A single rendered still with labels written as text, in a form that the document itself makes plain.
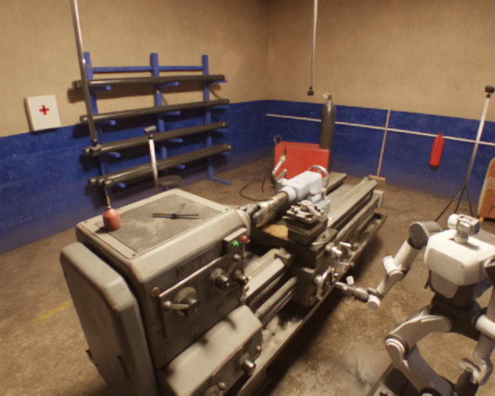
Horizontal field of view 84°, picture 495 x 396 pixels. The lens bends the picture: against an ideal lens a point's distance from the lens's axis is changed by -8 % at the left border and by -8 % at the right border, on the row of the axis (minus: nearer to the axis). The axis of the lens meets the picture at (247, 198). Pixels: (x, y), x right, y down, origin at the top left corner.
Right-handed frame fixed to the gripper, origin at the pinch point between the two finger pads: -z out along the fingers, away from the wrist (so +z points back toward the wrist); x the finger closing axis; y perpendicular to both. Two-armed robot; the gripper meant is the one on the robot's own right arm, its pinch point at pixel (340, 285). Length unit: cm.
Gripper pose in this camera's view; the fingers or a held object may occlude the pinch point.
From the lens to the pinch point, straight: 203.7
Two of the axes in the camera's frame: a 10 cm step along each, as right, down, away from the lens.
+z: 7.8, 2.5, -5.8
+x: -6.0, 0.2, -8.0
